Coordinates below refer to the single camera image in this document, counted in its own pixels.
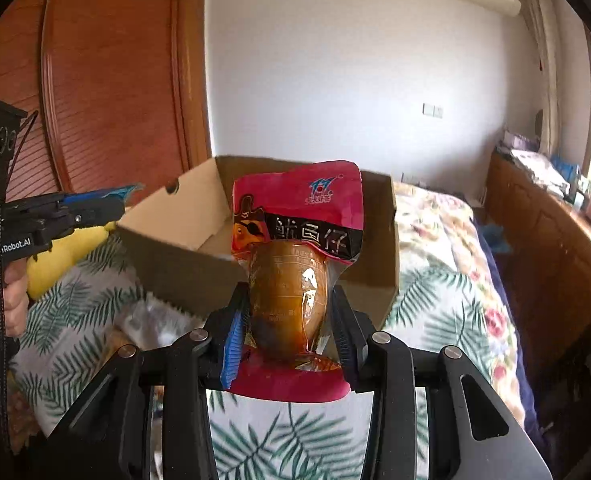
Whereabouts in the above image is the dark blue cloth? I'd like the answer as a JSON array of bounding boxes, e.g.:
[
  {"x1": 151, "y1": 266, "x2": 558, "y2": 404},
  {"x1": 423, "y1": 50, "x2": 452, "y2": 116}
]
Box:
[{"x1": 473, "y1": 210, "x2": 556, "y2": 461}]

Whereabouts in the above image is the brown cardboard box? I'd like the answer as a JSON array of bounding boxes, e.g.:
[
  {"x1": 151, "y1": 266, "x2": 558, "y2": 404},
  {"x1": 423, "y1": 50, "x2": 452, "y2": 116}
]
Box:
[{"x1": 116, "y1": 155, "x2": 401, "y2": 333}]

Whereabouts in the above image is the clear plastic packet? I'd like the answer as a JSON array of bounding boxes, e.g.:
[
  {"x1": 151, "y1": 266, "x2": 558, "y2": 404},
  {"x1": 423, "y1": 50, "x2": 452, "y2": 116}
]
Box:
[{"x1": 120, "y1": 294, "x2": 203, "y2": 353}]

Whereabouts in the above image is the red snack packet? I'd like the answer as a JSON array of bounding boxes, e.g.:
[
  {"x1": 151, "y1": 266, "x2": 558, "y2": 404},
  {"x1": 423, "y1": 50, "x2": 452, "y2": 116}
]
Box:
[{"x1": 228, "y1": 159, "x2": 366, "y2": 403}]

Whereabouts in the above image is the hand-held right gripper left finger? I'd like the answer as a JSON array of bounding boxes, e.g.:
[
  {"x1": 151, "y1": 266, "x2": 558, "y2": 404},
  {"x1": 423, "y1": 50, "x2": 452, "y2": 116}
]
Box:
[{"x1": 45, "y1": 284, "x2": 251, "y2": 480}]

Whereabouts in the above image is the blue box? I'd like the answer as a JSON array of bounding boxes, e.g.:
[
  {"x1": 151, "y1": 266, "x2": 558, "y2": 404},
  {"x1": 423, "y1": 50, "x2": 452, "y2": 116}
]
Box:
[{"x1": 550, "y1": 154, "x2": 582, "y2": 187}]

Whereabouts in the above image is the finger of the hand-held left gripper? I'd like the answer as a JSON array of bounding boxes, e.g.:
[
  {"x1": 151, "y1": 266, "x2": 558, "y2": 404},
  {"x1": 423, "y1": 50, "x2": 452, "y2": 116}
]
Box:
[
  {"x1": 50, "y1": 182, "x2": 147, "y2": 209},
  {"x1": 40, "y1": 202, "x2": 127, "y2": 244}
]

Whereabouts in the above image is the person's left hand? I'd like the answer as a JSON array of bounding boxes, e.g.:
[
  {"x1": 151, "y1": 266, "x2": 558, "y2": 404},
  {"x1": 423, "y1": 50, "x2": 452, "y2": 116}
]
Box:
[{"x1": 0, "y1": 259, "x2": 30, "y2": 345}]

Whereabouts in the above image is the floral blanket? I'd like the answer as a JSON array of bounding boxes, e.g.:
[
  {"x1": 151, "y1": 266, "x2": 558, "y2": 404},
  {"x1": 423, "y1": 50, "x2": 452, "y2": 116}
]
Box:
[{"x1": 390, "y1": 180, "x2": 522, "y2": 433}]

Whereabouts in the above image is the stack of papers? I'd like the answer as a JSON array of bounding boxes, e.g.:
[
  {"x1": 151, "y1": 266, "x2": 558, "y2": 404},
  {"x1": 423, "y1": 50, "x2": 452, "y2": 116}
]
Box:
[{"x1": 495, "y1": 130, "x2": 572, "y2": 197}]

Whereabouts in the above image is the leaf print bedsheet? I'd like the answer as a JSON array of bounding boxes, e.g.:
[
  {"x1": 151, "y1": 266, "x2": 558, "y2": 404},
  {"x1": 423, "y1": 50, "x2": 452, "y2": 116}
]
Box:
[{"x1": 5, "y1": 240, "x2": 506, "y2": 480}]

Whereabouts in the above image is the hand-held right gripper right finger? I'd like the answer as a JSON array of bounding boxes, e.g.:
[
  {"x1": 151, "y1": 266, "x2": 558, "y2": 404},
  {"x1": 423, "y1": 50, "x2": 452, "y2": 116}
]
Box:
[{"x1": 331, "y1": 284, "x2": 552, "y2": 480}]

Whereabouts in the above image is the long wooden cabinet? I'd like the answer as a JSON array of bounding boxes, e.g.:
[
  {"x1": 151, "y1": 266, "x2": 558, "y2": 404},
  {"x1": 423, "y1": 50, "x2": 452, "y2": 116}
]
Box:
[{"x1": 484, "y1": 152, "x2": 591, "y2": 371}]

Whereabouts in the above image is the beige curtain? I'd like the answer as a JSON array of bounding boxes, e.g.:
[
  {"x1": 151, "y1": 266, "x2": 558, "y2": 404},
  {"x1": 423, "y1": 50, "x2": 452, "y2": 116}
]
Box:
[{"x1": 519, "y1": 0, "x2": 562, "y2": 157}]

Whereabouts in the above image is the yellow plush toy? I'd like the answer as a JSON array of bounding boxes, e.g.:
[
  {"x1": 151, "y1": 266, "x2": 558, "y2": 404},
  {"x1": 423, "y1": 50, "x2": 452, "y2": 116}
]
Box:
[{"x1": 26, "y1": 222, "x2": 122, "y2": 302}]

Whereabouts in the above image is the wooden wardrobe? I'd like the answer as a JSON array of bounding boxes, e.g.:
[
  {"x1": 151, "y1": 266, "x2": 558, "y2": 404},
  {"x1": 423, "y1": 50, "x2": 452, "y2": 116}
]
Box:
[{"x1": 0, "y1": 0, "x2": 212, "y2": 207}]

